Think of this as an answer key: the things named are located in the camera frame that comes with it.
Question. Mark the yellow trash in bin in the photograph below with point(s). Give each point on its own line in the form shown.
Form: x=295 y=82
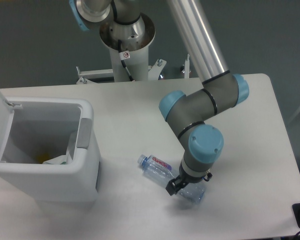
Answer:
x=42 y=158

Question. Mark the clear plastic water bottle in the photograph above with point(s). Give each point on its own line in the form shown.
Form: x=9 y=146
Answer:
x=161 y=173

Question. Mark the white paper carton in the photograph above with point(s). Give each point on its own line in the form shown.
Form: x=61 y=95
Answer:
x=68 y=157

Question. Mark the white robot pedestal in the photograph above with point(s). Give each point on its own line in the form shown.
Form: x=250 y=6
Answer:
x=128 y=47

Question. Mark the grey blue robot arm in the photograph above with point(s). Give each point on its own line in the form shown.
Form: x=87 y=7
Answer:
x=185 y=114

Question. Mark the white trash can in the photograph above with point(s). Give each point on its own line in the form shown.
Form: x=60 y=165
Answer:
x=43 y=126

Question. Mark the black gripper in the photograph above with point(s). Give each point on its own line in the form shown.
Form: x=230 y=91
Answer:
x=181 y=181

